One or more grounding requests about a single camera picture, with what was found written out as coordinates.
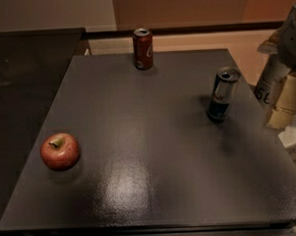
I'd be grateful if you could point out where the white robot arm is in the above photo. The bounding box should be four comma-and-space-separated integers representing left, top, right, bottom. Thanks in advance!
254, 3, 296, 129

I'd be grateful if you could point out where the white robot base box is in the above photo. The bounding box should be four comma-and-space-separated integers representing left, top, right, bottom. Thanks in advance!
276, 112, 296, 161

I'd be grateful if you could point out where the red apple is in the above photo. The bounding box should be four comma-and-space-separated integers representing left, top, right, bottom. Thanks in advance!
40, 133, 80, 171

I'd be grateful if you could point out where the red cola can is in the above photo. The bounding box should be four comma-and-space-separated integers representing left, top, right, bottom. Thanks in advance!
133, 28, 153, 70

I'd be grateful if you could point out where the silver blue redbull can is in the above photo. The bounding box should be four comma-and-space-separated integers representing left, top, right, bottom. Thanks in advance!
207, 67, 242, 122

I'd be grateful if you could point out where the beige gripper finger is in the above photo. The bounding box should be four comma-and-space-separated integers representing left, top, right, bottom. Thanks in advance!
266, 71, 296, 129

